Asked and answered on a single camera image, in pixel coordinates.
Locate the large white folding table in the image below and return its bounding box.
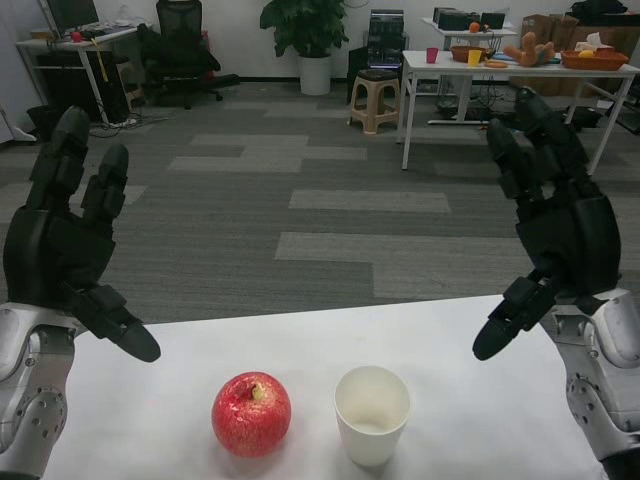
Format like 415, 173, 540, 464
400, 48, 640, 175

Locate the large closed cardboard box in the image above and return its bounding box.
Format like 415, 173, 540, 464
567, 23, 640, 52

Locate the white paper cup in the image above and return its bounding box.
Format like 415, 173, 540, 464
333, 365, 412, 468

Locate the black monitor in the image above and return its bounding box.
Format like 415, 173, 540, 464
44, 0, 101, 39

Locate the large black equipment case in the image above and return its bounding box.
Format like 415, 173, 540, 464
432, 6, 481, 30

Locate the rectangular orange basket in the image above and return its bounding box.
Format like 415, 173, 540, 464
559, 49, 630, 72

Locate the small white table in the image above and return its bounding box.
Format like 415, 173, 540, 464
420, 17, 519, 125

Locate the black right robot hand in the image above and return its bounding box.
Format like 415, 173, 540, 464
471, 85, 624, 362

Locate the open brown cardboard box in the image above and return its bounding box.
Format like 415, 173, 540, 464
520, 13, 581, 51

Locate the beige plastic stool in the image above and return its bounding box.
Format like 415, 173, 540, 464
348, 68, 401, 135

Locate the black computer tower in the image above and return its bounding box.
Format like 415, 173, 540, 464
99, 52, 130, 124

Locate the black bag on floor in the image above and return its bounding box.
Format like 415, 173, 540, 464
567, 106, 601, 132

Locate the black waste bin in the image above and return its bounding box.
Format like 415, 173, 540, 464
25, 104, 62, 144

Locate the orange plush toy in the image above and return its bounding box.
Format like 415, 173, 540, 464
502, 32, 557, 68

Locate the red apple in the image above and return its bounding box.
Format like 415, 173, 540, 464
211, 370, 293, 459

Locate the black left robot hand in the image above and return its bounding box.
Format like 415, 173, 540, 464
2, 104, 162, 363

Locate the tissue box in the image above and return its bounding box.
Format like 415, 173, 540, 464
574, 32, 616, 52

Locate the black equipment rack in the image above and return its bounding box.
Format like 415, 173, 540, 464
367, 8, 411, 71

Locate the black office chair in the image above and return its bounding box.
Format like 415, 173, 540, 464
137, 0, 241, 110

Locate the white computer desk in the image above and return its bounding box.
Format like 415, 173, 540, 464
15, 23, 141, 124

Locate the black bag on boxes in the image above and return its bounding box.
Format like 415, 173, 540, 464
569, 0, 640, 26

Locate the round orange basket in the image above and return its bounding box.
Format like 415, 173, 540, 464
449, 45, 494, 63

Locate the green plant in white pot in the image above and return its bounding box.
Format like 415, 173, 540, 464
259, 0, 351, 96

